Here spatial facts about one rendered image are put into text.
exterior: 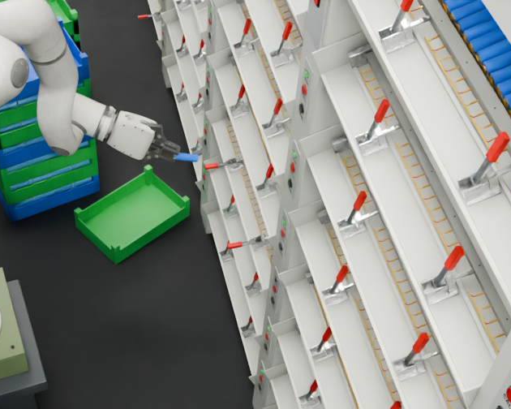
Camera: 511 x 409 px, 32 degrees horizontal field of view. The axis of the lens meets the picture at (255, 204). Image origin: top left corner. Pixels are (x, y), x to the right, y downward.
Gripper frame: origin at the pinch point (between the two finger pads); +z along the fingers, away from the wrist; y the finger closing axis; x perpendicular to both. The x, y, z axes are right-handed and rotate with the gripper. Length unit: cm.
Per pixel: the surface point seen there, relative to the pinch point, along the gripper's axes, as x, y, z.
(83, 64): -36.3, 10.9, -28.1
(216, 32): -20.7, -24.4, -0.6
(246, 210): 4.6, 4.2, 23.3
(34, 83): -28, 18, -38
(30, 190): -31, 58, -29
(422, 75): 77, -84, 14
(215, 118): -25.4, 2.6, 10.1
